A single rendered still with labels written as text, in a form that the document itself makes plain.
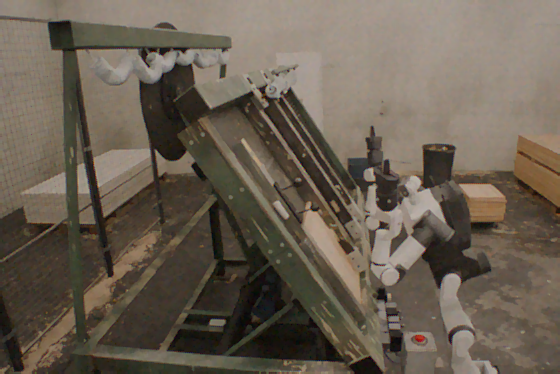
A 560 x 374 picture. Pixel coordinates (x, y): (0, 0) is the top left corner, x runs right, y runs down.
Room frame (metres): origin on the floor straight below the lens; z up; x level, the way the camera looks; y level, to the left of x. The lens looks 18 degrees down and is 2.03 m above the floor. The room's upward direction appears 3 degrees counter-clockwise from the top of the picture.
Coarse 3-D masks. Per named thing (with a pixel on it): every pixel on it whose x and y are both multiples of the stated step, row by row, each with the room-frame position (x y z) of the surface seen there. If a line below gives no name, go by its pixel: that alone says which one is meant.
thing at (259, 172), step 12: (240, 144) 1.65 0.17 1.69; (252, 156) 1.65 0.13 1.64; (252, 168) 1.64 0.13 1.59; (264, 168) 1.68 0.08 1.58; (264, 180) 1.63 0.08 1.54; (276, 192) 1.63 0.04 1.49; (300, 228) 1.61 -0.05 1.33; (300, 240) 1.61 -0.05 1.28; (312, 240) 1.62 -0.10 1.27; (324, 264) 1.60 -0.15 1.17; (336, 276) 1.59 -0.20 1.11; (336, 288) 1.59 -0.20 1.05; (348, 288) 1.62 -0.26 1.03; (348, 300) 1.59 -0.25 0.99; (360, 312) 1.58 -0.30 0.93
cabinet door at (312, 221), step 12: (312, 216) 1.91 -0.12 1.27; (312, 228) 1.79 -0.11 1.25; (324, 228) 1.96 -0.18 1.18; (324, 240) 1.84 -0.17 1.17; (336, 240) 2.01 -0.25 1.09; (324, 252) 1.74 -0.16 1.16; (336, 252) 1.89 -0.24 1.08; (336, 264) 1.77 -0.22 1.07; (348, 264) 1.94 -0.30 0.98; (348, 276) 1.81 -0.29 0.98; (360, 300) 1.72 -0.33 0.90
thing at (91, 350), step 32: (192, 224) 3.05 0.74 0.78; (160, 256) 2.51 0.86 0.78; (256, 256) 2.65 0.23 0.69; (256, 288) 2.22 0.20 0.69; (256, 320) 2.48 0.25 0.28; (288, 320) 2.46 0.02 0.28; (96, 352) 1.52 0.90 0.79; (128, 352) 1.53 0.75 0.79; (160, 352) 1.52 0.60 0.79; (320, 352) 1.47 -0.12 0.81
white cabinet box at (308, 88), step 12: (276, 60) 5.78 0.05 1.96; (288, 60) 5.76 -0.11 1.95; (300, 60) 5.74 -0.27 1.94; (312, 60) 5.72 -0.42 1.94; (300, 72) 5.74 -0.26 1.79; (312, 72) 5.72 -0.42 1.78; (300, 84) 5.74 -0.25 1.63; (312, 84) 5.72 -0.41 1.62; (300, 96) 5.74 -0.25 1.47; (312, 96) 5.72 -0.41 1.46; (312, 108) 5.72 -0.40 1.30
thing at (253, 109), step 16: (256, 96) 2.05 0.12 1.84; (256, 112) 2.07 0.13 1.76; (256, 128) 2.07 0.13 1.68; (272, 128) 2.07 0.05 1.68; (272, 144) 2.06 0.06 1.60; (288, 160) 2.05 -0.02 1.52; (304, 176) 2.04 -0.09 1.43; (304, 192) 2.04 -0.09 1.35; (320, 208) 2.02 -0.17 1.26; (336, 224) 2.01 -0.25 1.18; (352, 256) 2.00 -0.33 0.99
